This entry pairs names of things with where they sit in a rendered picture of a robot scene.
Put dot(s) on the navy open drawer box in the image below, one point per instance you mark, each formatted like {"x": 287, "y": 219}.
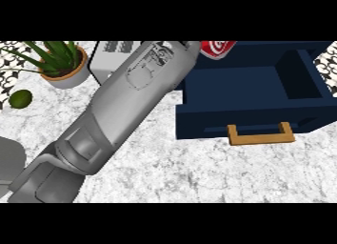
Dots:
{"x": 231, "y": 82}

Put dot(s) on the green leafy plant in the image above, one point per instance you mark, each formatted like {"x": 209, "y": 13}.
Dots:
{"x": 54, "y": 57}

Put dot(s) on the white toaster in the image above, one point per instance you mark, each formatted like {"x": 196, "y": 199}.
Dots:
{"x": 100, "y": 65}

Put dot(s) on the red and white can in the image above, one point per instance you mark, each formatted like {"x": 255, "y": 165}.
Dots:
{"x": 216, "y": 47}

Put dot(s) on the grey rounded robot part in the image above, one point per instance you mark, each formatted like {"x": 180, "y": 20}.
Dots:
{"x": 4, "y": 162}

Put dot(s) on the navy drawer front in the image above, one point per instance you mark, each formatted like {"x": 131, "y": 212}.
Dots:
{"x": 250, "y": 117}

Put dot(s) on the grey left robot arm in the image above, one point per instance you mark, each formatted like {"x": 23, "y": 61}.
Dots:
{"x": 124, "y": 105}

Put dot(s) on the grey and orange plant pot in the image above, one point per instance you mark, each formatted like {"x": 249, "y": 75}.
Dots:
{"x": 72, "y": 77}

